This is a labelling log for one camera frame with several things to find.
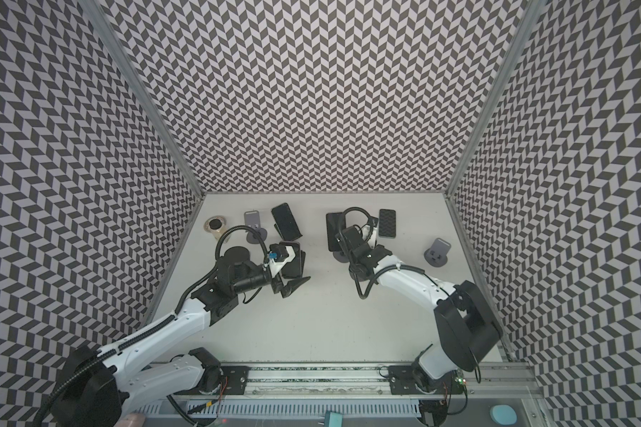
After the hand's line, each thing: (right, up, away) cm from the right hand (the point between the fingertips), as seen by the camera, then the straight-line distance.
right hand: (362, 251), depth 88 cm
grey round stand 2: (-7, -4, +14) cm, 16 cm away
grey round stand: (-40, +10, +11) cm, 43 cm away
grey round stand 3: (+27, -2, +5) cm, 27 cm away
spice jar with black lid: (-53, +8, +10) cm, 55 cm away
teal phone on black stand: (-28, +10, +12) cm, 32 cm away
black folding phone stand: (-27, +3, +10) cm, 29 cm away
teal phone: (+11, +9, +15) cm, 21 cm away
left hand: (-19, -2, -13) cm, 23 cm away
